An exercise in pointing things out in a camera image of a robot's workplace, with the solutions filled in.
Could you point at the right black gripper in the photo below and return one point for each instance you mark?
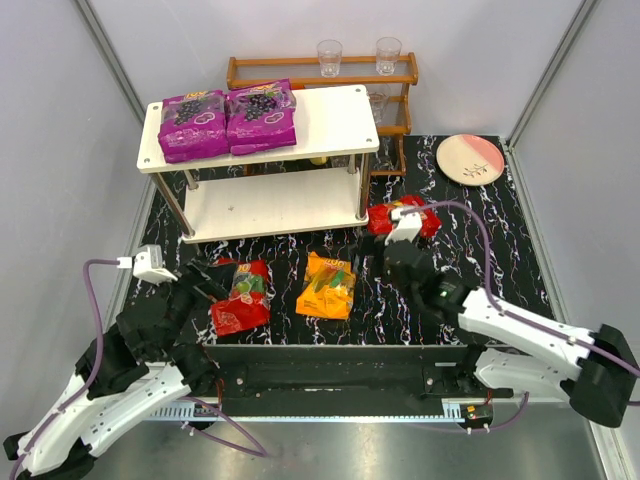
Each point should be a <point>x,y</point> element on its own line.
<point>377,250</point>

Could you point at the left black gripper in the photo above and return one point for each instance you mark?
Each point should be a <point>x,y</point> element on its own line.
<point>201,278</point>

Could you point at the red candy bag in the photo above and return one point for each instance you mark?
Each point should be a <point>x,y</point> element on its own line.
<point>379,217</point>
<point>247,306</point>

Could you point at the orange mango candy bag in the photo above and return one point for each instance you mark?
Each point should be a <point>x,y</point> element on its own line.
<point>328,289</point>

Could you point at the purple candy bag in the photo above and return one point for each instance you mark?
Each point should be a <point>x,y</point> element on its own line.
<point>193,127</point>
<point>261,118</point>

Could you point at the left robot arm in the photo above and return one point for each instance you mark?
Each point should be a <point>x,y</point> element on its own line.
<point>128,371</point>

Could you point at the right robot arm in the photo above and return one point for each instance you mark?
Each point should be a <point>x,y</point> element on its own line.
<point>595,372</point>

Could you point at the white two-tier shelf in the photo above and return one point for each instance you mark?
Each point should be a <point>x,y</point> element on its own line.
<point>329,122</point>

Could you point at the pink cream ceramic plate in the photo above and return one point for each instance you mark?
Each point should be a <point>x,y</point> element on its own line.
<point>470,160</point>

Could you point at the clear glass lower rack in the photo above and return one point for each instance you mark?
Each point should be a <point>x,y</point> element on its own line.
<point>378,101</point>

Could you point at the brown wooden rack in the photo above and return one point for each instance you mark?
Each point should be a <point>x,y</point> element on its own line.
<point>305,73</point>

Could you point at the clear glass right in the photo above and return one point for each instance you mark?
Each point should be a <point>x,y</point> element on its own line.
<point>388,50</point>

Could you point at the clear glass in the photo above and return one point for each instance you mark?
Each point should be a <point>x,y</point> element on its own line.
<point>329,53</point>
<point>388,50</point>

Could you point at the clear glass left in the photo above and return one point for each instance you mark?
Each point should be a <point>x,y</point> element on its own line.
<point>329,53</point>

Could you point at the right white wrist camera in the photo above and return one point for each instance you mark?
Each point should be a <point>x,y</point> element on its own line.
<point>406,225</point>

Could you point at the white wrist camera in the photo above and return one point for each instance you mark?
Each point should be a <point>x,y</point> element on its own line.
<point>406,225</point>
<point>147,265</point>

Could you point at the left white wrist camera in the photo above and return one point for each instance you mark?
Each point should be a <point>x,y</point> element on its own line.
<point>147,265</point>

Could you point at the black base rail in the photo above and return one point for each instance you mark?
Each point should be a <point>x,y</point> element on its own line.
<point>422,371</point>

